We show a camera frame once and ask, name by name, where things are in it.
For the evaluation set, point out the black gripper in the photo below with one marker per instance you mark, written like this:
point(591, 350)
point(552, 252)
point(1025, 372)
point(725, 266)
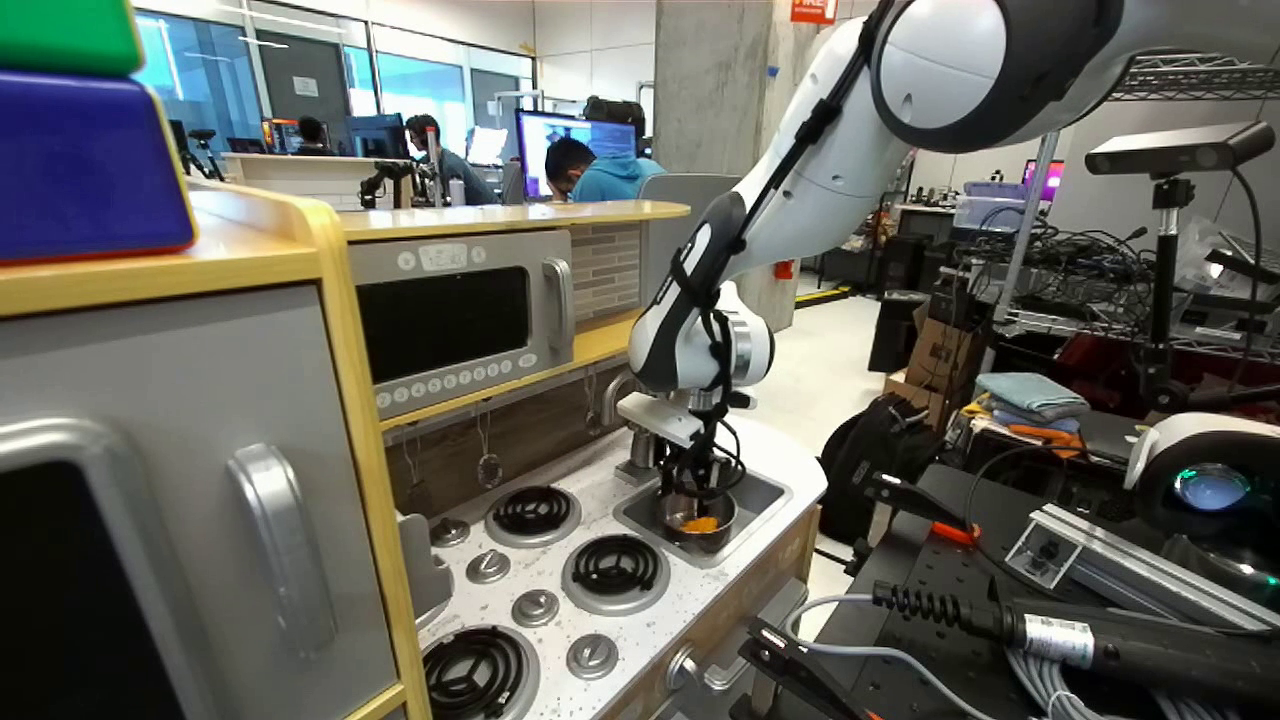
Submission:
point(687, 462)

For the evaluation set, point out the orange toy object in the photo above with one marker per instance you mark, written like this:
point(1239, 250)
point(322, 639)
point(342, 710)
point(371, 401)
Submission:
point(703, 525)

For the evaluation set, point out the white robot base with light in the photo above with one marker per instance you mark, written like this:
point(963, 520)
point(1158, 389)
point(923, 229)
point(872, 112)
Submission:
point(1173, 445)

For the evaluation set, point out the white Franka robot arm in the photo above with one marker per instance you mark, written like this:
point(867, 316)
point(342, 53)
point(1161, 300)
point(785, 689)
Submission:
point(827, 161)

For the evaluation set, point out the small silver pot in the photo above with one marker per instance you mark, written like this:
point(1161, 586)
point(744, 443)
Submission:
point(739, 508)

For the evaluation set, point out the grey toy sink basin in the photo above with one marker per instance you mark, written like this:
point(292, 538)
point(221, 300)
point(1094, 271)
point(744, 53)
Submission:
point(762, 488)

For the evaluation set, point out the black coil stove burner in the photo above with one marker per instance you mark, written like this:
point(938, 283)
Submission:
point(612, 570)
point(476, 674)
point(528, 513)

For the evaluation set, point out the silver stove knob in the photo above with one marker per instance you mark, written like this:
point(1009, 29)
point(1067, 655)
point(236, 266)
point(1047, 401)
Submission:
point(491, 564)
point(450, 528)
point(591, 655)
point(533, 608)

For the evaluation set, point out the silver toy faucet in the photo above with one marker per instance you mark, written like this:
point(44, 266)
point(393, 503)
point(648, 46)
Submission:
point(612, 395)

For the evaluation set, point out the black backpack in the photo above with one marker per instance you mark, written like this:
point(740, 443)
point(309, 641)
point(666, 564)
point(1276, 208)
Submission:
point(867, 462)

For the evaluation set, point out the black clamp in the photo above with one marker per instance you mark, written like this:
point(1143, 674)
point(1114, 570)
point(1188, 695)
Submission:
point(785, 661)

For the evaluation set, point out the metal hanging hook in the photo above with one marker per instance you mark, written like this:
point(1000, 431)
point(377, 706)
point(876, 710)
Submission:
point(491, 466)

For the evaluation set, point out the red fire extinguisher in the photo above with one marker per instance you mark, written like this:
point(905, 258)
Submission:
point(785, 271)

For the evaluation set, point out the black tool with orange grip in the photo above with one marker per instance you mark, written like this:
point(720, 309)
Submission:
point(955, 534)

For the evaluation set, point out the black floor bin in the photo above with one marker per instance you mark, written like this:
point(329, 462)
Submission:
point(897, 332)

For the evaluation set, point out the grey plastic toy panel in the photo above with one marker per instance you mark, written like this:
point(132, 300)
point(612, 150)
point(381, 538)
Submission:
point(422, 564)

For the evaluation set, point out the brown cardboard box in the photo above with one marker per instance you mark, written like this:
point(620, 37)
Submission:
point(947, 359)

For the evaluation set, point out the grey toy microwave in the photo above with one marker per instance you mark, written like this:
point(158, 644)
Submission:
point(454, 323)

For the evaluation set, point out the person in blue hoodie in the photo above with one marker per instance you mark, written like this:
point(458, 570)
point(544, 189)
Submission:
point(612, 179)

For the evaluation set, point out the light blue cloth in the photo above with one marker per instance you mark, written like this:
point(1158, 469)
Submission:
point(1028, 399)

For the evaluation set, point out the lit computer monitor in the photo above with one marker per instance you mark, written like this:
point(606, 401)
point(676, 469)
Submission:
point(533, 142)

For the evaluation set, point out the person in dark shirt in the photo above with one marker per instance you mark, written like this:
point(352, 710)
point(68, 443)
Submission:
point(454, 172)

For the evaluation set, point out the clear plastic bin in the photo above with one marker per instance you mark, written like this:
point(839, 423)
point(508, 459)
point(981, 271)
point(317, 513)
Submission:
point(994, 208)

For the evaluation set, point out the silver slanted pole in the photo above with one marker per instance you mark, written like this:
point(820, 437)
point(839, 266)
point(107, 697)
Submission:
point(1025, 227)

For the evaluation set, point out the silver metal box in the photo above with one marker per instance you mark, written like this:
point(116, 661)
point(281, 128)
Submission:
point(1132, 564)

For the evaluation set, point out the pink lit screen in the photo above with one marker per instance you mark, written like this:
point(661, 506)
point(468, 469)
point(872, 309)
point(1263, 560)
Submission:
point(1047, 182)

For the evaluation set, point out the dark computer monitor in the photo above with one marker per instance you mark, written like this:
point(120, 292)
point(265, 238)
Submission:
point(381, 139)

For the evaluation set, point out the white desk partition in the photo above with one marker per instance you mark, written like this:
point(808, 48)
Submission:
point(301, 179)

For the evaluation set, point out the distant seated person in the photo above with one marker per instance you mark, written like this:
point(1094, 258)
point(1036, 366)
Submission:
point(313, 133)

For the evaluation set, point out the grey toy oven door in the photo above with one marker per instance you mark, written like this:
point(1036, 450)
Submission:
point(172, 401)

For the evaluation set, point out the wooden toy kitchen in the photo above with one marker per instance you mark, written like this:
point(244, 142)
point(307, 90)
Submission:
point(200, 252)

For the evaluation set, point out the blue block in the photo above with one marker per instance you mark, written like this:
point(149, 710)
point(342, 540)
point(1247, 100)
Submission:
point(81, 166)

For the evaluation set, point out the green block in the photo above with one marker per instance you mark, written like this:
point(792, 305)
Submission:
point(65, 32)

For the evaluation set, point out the red wall sign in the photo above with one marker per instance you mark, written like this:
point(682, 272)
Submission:
point(815, 8)

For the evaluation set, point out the black camera stand pole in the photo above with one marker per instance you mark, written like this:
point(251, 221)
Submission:
point(1164, 266)

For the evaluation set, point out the black depth camera bar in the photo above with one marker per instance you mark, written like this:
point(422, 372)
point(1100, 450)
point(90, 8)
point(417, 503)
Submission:
point(1173, 150)

